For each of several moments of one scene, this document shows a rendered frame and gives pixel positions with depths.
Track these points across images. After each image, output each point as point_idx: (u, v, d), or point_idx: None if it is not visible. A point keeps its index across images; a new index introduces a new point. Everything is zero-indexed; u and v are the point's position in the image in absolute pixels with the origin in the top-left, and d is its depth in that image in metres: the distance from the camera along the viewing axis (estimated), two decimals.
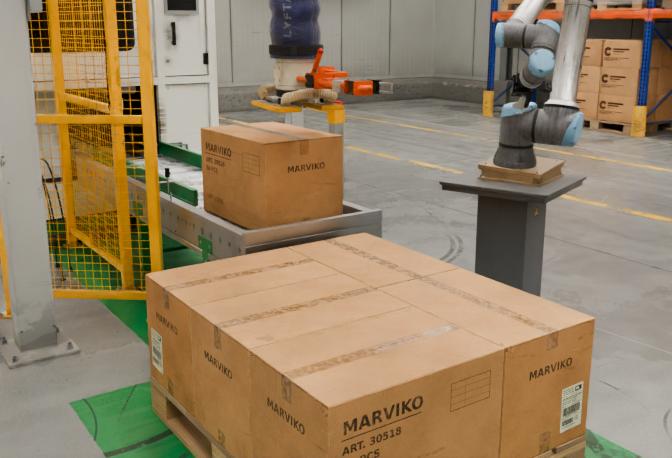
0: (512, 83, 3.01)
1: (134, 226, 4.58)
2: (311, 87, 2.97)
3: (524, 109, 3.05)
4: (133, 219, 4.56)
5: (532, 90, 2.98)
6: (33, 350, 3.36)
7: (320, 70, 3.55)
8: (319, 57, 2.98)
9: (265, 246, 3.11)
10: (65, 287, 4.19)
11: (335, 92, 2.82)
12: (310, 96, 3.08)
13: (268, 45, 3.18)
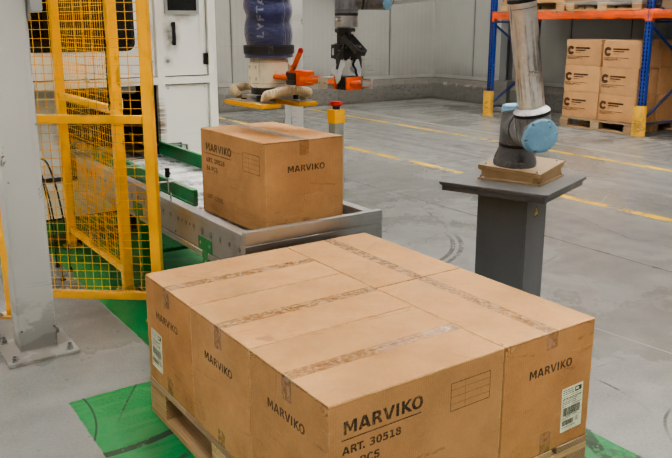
0: None
1: (134, 226, 4.58)
2: (293, 84, 3.17)
3: (336, 72, 2.90)
4: (133, 219, 4.56)
5: (345, 46, 2.89)
6: (33, 350, 3.36)
7: None
8: (299, 56, 3.19)
9: (265, 246, 3.11)
10: (65, 287, 4.19)
11: (321, 88, 3.04)
12: (289, 93, 3.27)
13: (244, 46, 3.34)
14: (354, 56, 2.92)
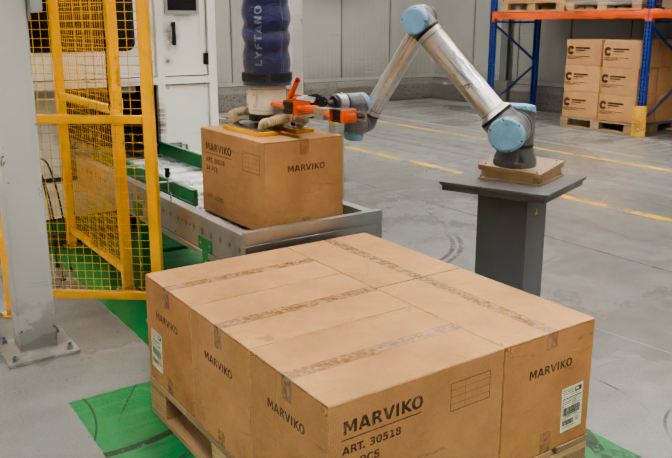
0: None
1: (134, 226, 4.58)
2: (290, 114, 3.21)
3: (304, 95, 3.25)
4: (133, 219, 4.56)
5: (325, 100, 3.30)
6: (33, 350, 3.36)
7: None
8: (296, 85, 3.22)
9: (265, 246, 3.11)
10: (65, 287, 4.19)
11: (317, 119, 3.07)
12: (286, 121, 3.31)
13: (242, 73, 3.38)
14: None
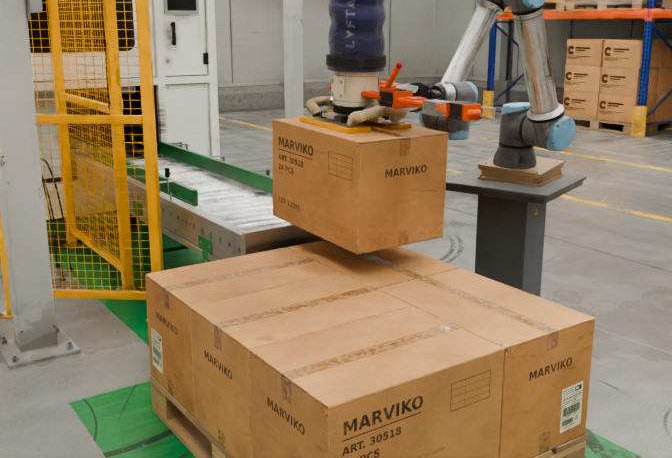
0: None
1: (134, 226, 4.58)
2: (389, 106, 2.64)
3: (406, 84, 2.68)
4: (133, 219, 4.56)
5: (429, 90, 2.74)
6: (33, 350, 3.36)
7: None
8: (397, 72, 2.66)
9: (265, 246, 3.11)
10: (65, 287, 4.19)
11: (427, 114, 2.51)
12: (381, 115, 2.75)
13: (327, 56, 2.82)
14: None
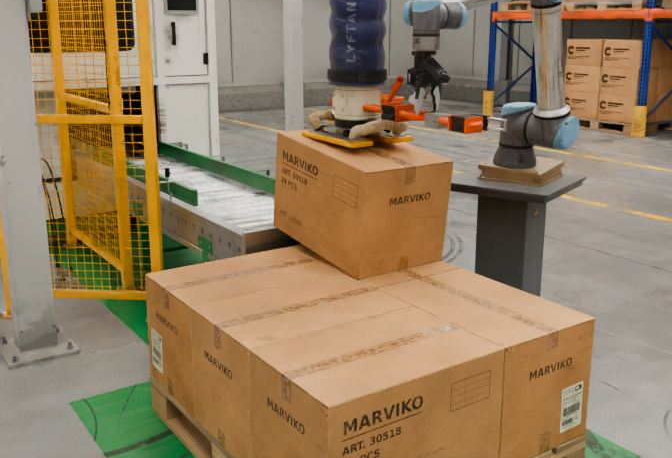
0: None
1: (134, 226, 4.58)
2: (391, 120, 2.66)
3: (415, 102, 2.54)
4: (133, 219, 4.56)
5: (425, 71, 2.52)
6: (33, 350, 3.36)
7: None
8: (398, 86, 2.67)
9: (265, 246, 3.11)
10: (65, 287, 4.19)
11: (429, 127, 2.52)
12: (383, 128, 2.76)
13: (329, 70, 2.83)
14: (434, 83, 2.55)
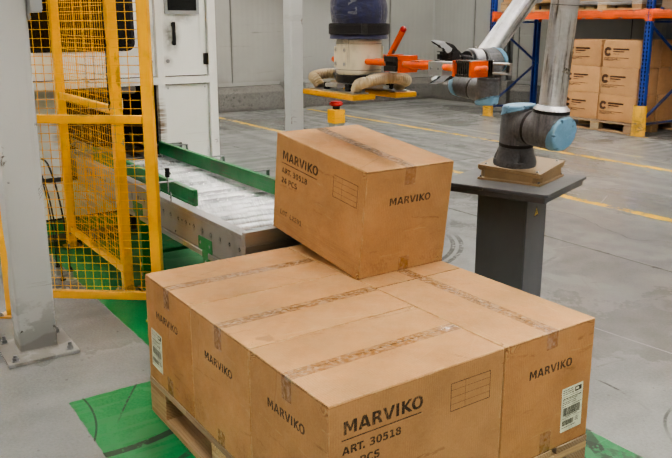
0: None
1: (134, 226, 4.58)
2: (394, 71, 2.60)
3: (441, 41, 2.72)
4: (133, 219, 4.56)
5: (460, 55, 2.77)
6: (33, 350, 3.36)
7: None
8: (401, 36, 2.62)
9: (265, 246, 3.11)
10: (65, 287, 4.19)
11: (433, 75, 2.47)
12: (385, 82, 2.71)
13: (330, 24, 2.78)
14: None
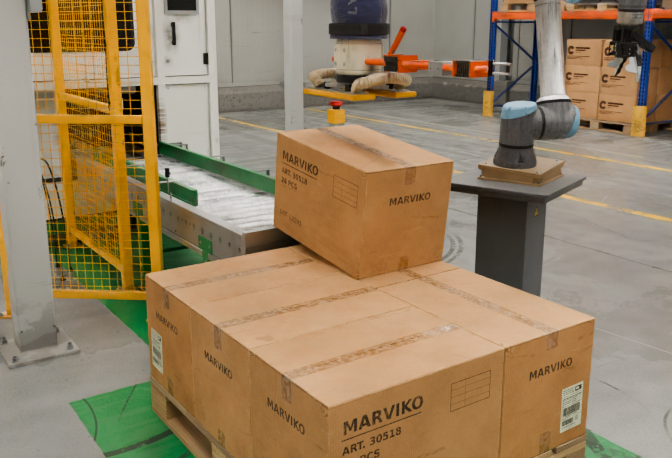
0: (613, 51, 2.80)
1: (134, 226, 4.58)
2: (394, 71, 2.60)
3: (639, 69, 2.75)
4: (133, 219, 4.56)
5: (637, 44, 2.77)
6: (33, 350, 3.36)
7: None
8: (401, 36, 2.62)
9: (265, 246, 3.11)
10: (65, 287, 4.19)
11: (433, 75, 2.47)
12: (386, 82, 2.71)
13: (330, 24, 2.78)
14: None
